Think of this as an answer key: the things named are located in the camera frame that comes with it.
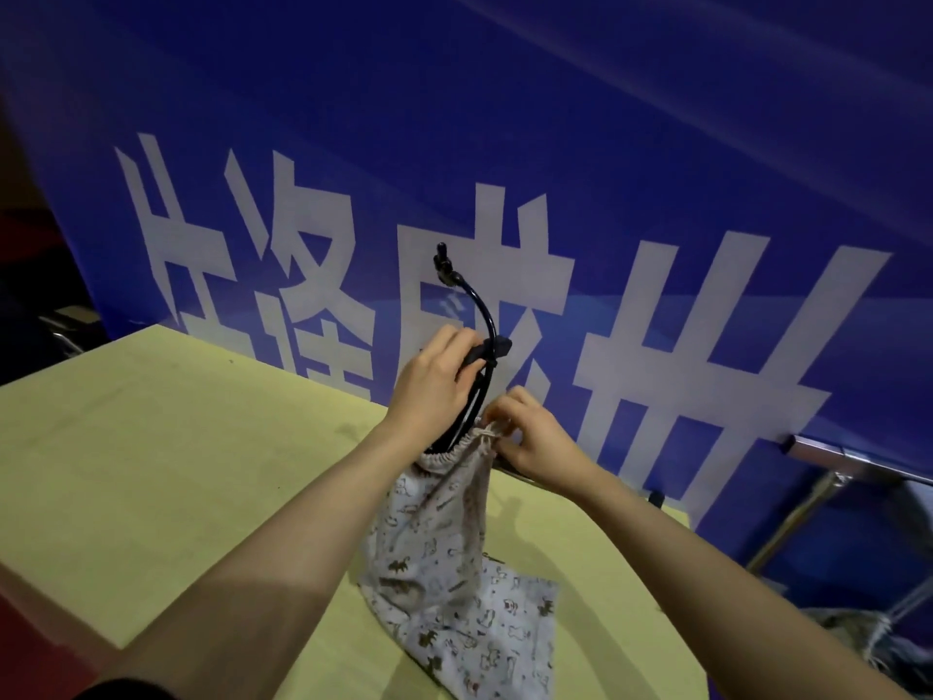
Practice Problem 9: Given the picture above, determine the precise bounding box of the person's right hand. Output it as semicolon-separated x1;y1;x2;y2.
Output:
481;386;607;501

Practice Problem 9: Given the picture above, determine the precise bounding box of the person's left hand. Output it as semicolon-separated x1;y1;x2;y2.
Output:
384;324;488;457

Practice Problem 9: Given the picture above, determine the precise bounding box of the black cable with plug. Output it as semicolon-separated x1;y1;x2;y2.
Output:
426;242;513;454

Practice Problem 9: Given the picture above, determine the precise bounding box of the patterned white drawstring pouch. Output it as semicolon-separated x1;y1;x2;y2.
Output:
359;421;562;700

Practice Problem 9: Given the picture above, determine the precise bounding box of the person's right forearm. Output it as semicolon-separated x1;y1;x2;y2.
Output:
572;462;916;700

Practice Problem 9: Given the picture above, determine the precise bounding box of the person's left forearm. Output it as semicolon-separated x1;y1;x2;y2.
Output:
95;422;424;700

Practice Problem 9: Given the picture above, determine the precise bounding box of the blue banner with white characters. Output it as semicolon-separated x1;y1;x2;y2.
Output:
0;0;933;635

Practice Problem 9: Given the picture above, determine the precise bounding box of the grey cloth bundle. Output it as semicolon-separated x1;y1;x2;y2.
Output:
798;601;933;697

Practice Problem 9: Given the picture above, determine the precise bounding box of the silver metal table frame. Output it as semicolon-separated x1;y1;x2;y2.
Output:
745;433;933;577

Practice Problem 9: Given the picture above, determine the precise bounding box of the dark metal chair frame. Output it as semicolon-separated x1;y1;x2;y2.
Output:
36;306;103;358

